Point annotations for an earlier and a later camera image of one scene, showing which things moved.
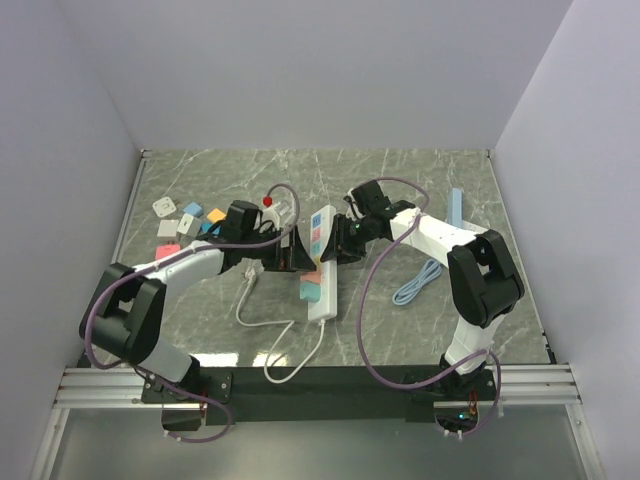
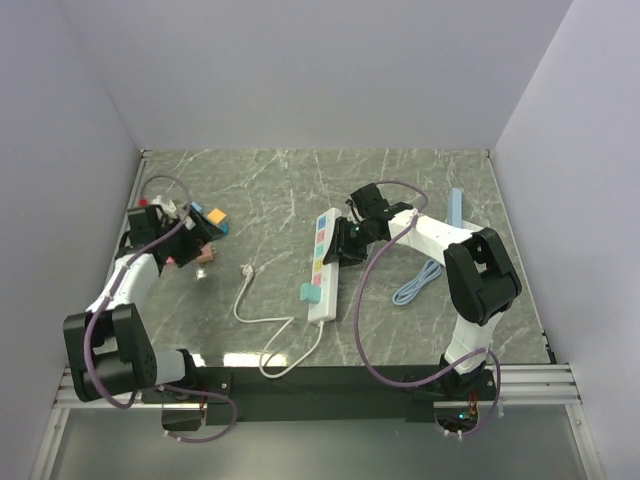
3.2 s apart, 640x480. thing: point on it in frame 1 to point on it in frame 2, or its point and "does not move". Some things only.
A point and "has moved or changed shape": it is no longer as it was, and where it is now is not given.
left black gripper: [293, 257] to [202, 232]
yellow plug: [216, 215] does not move
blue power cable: [431, 270] does not move
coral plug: [311, 276] has moved or changed shape
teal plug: [311, 292] does not move
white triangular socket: [470, 230] does not move
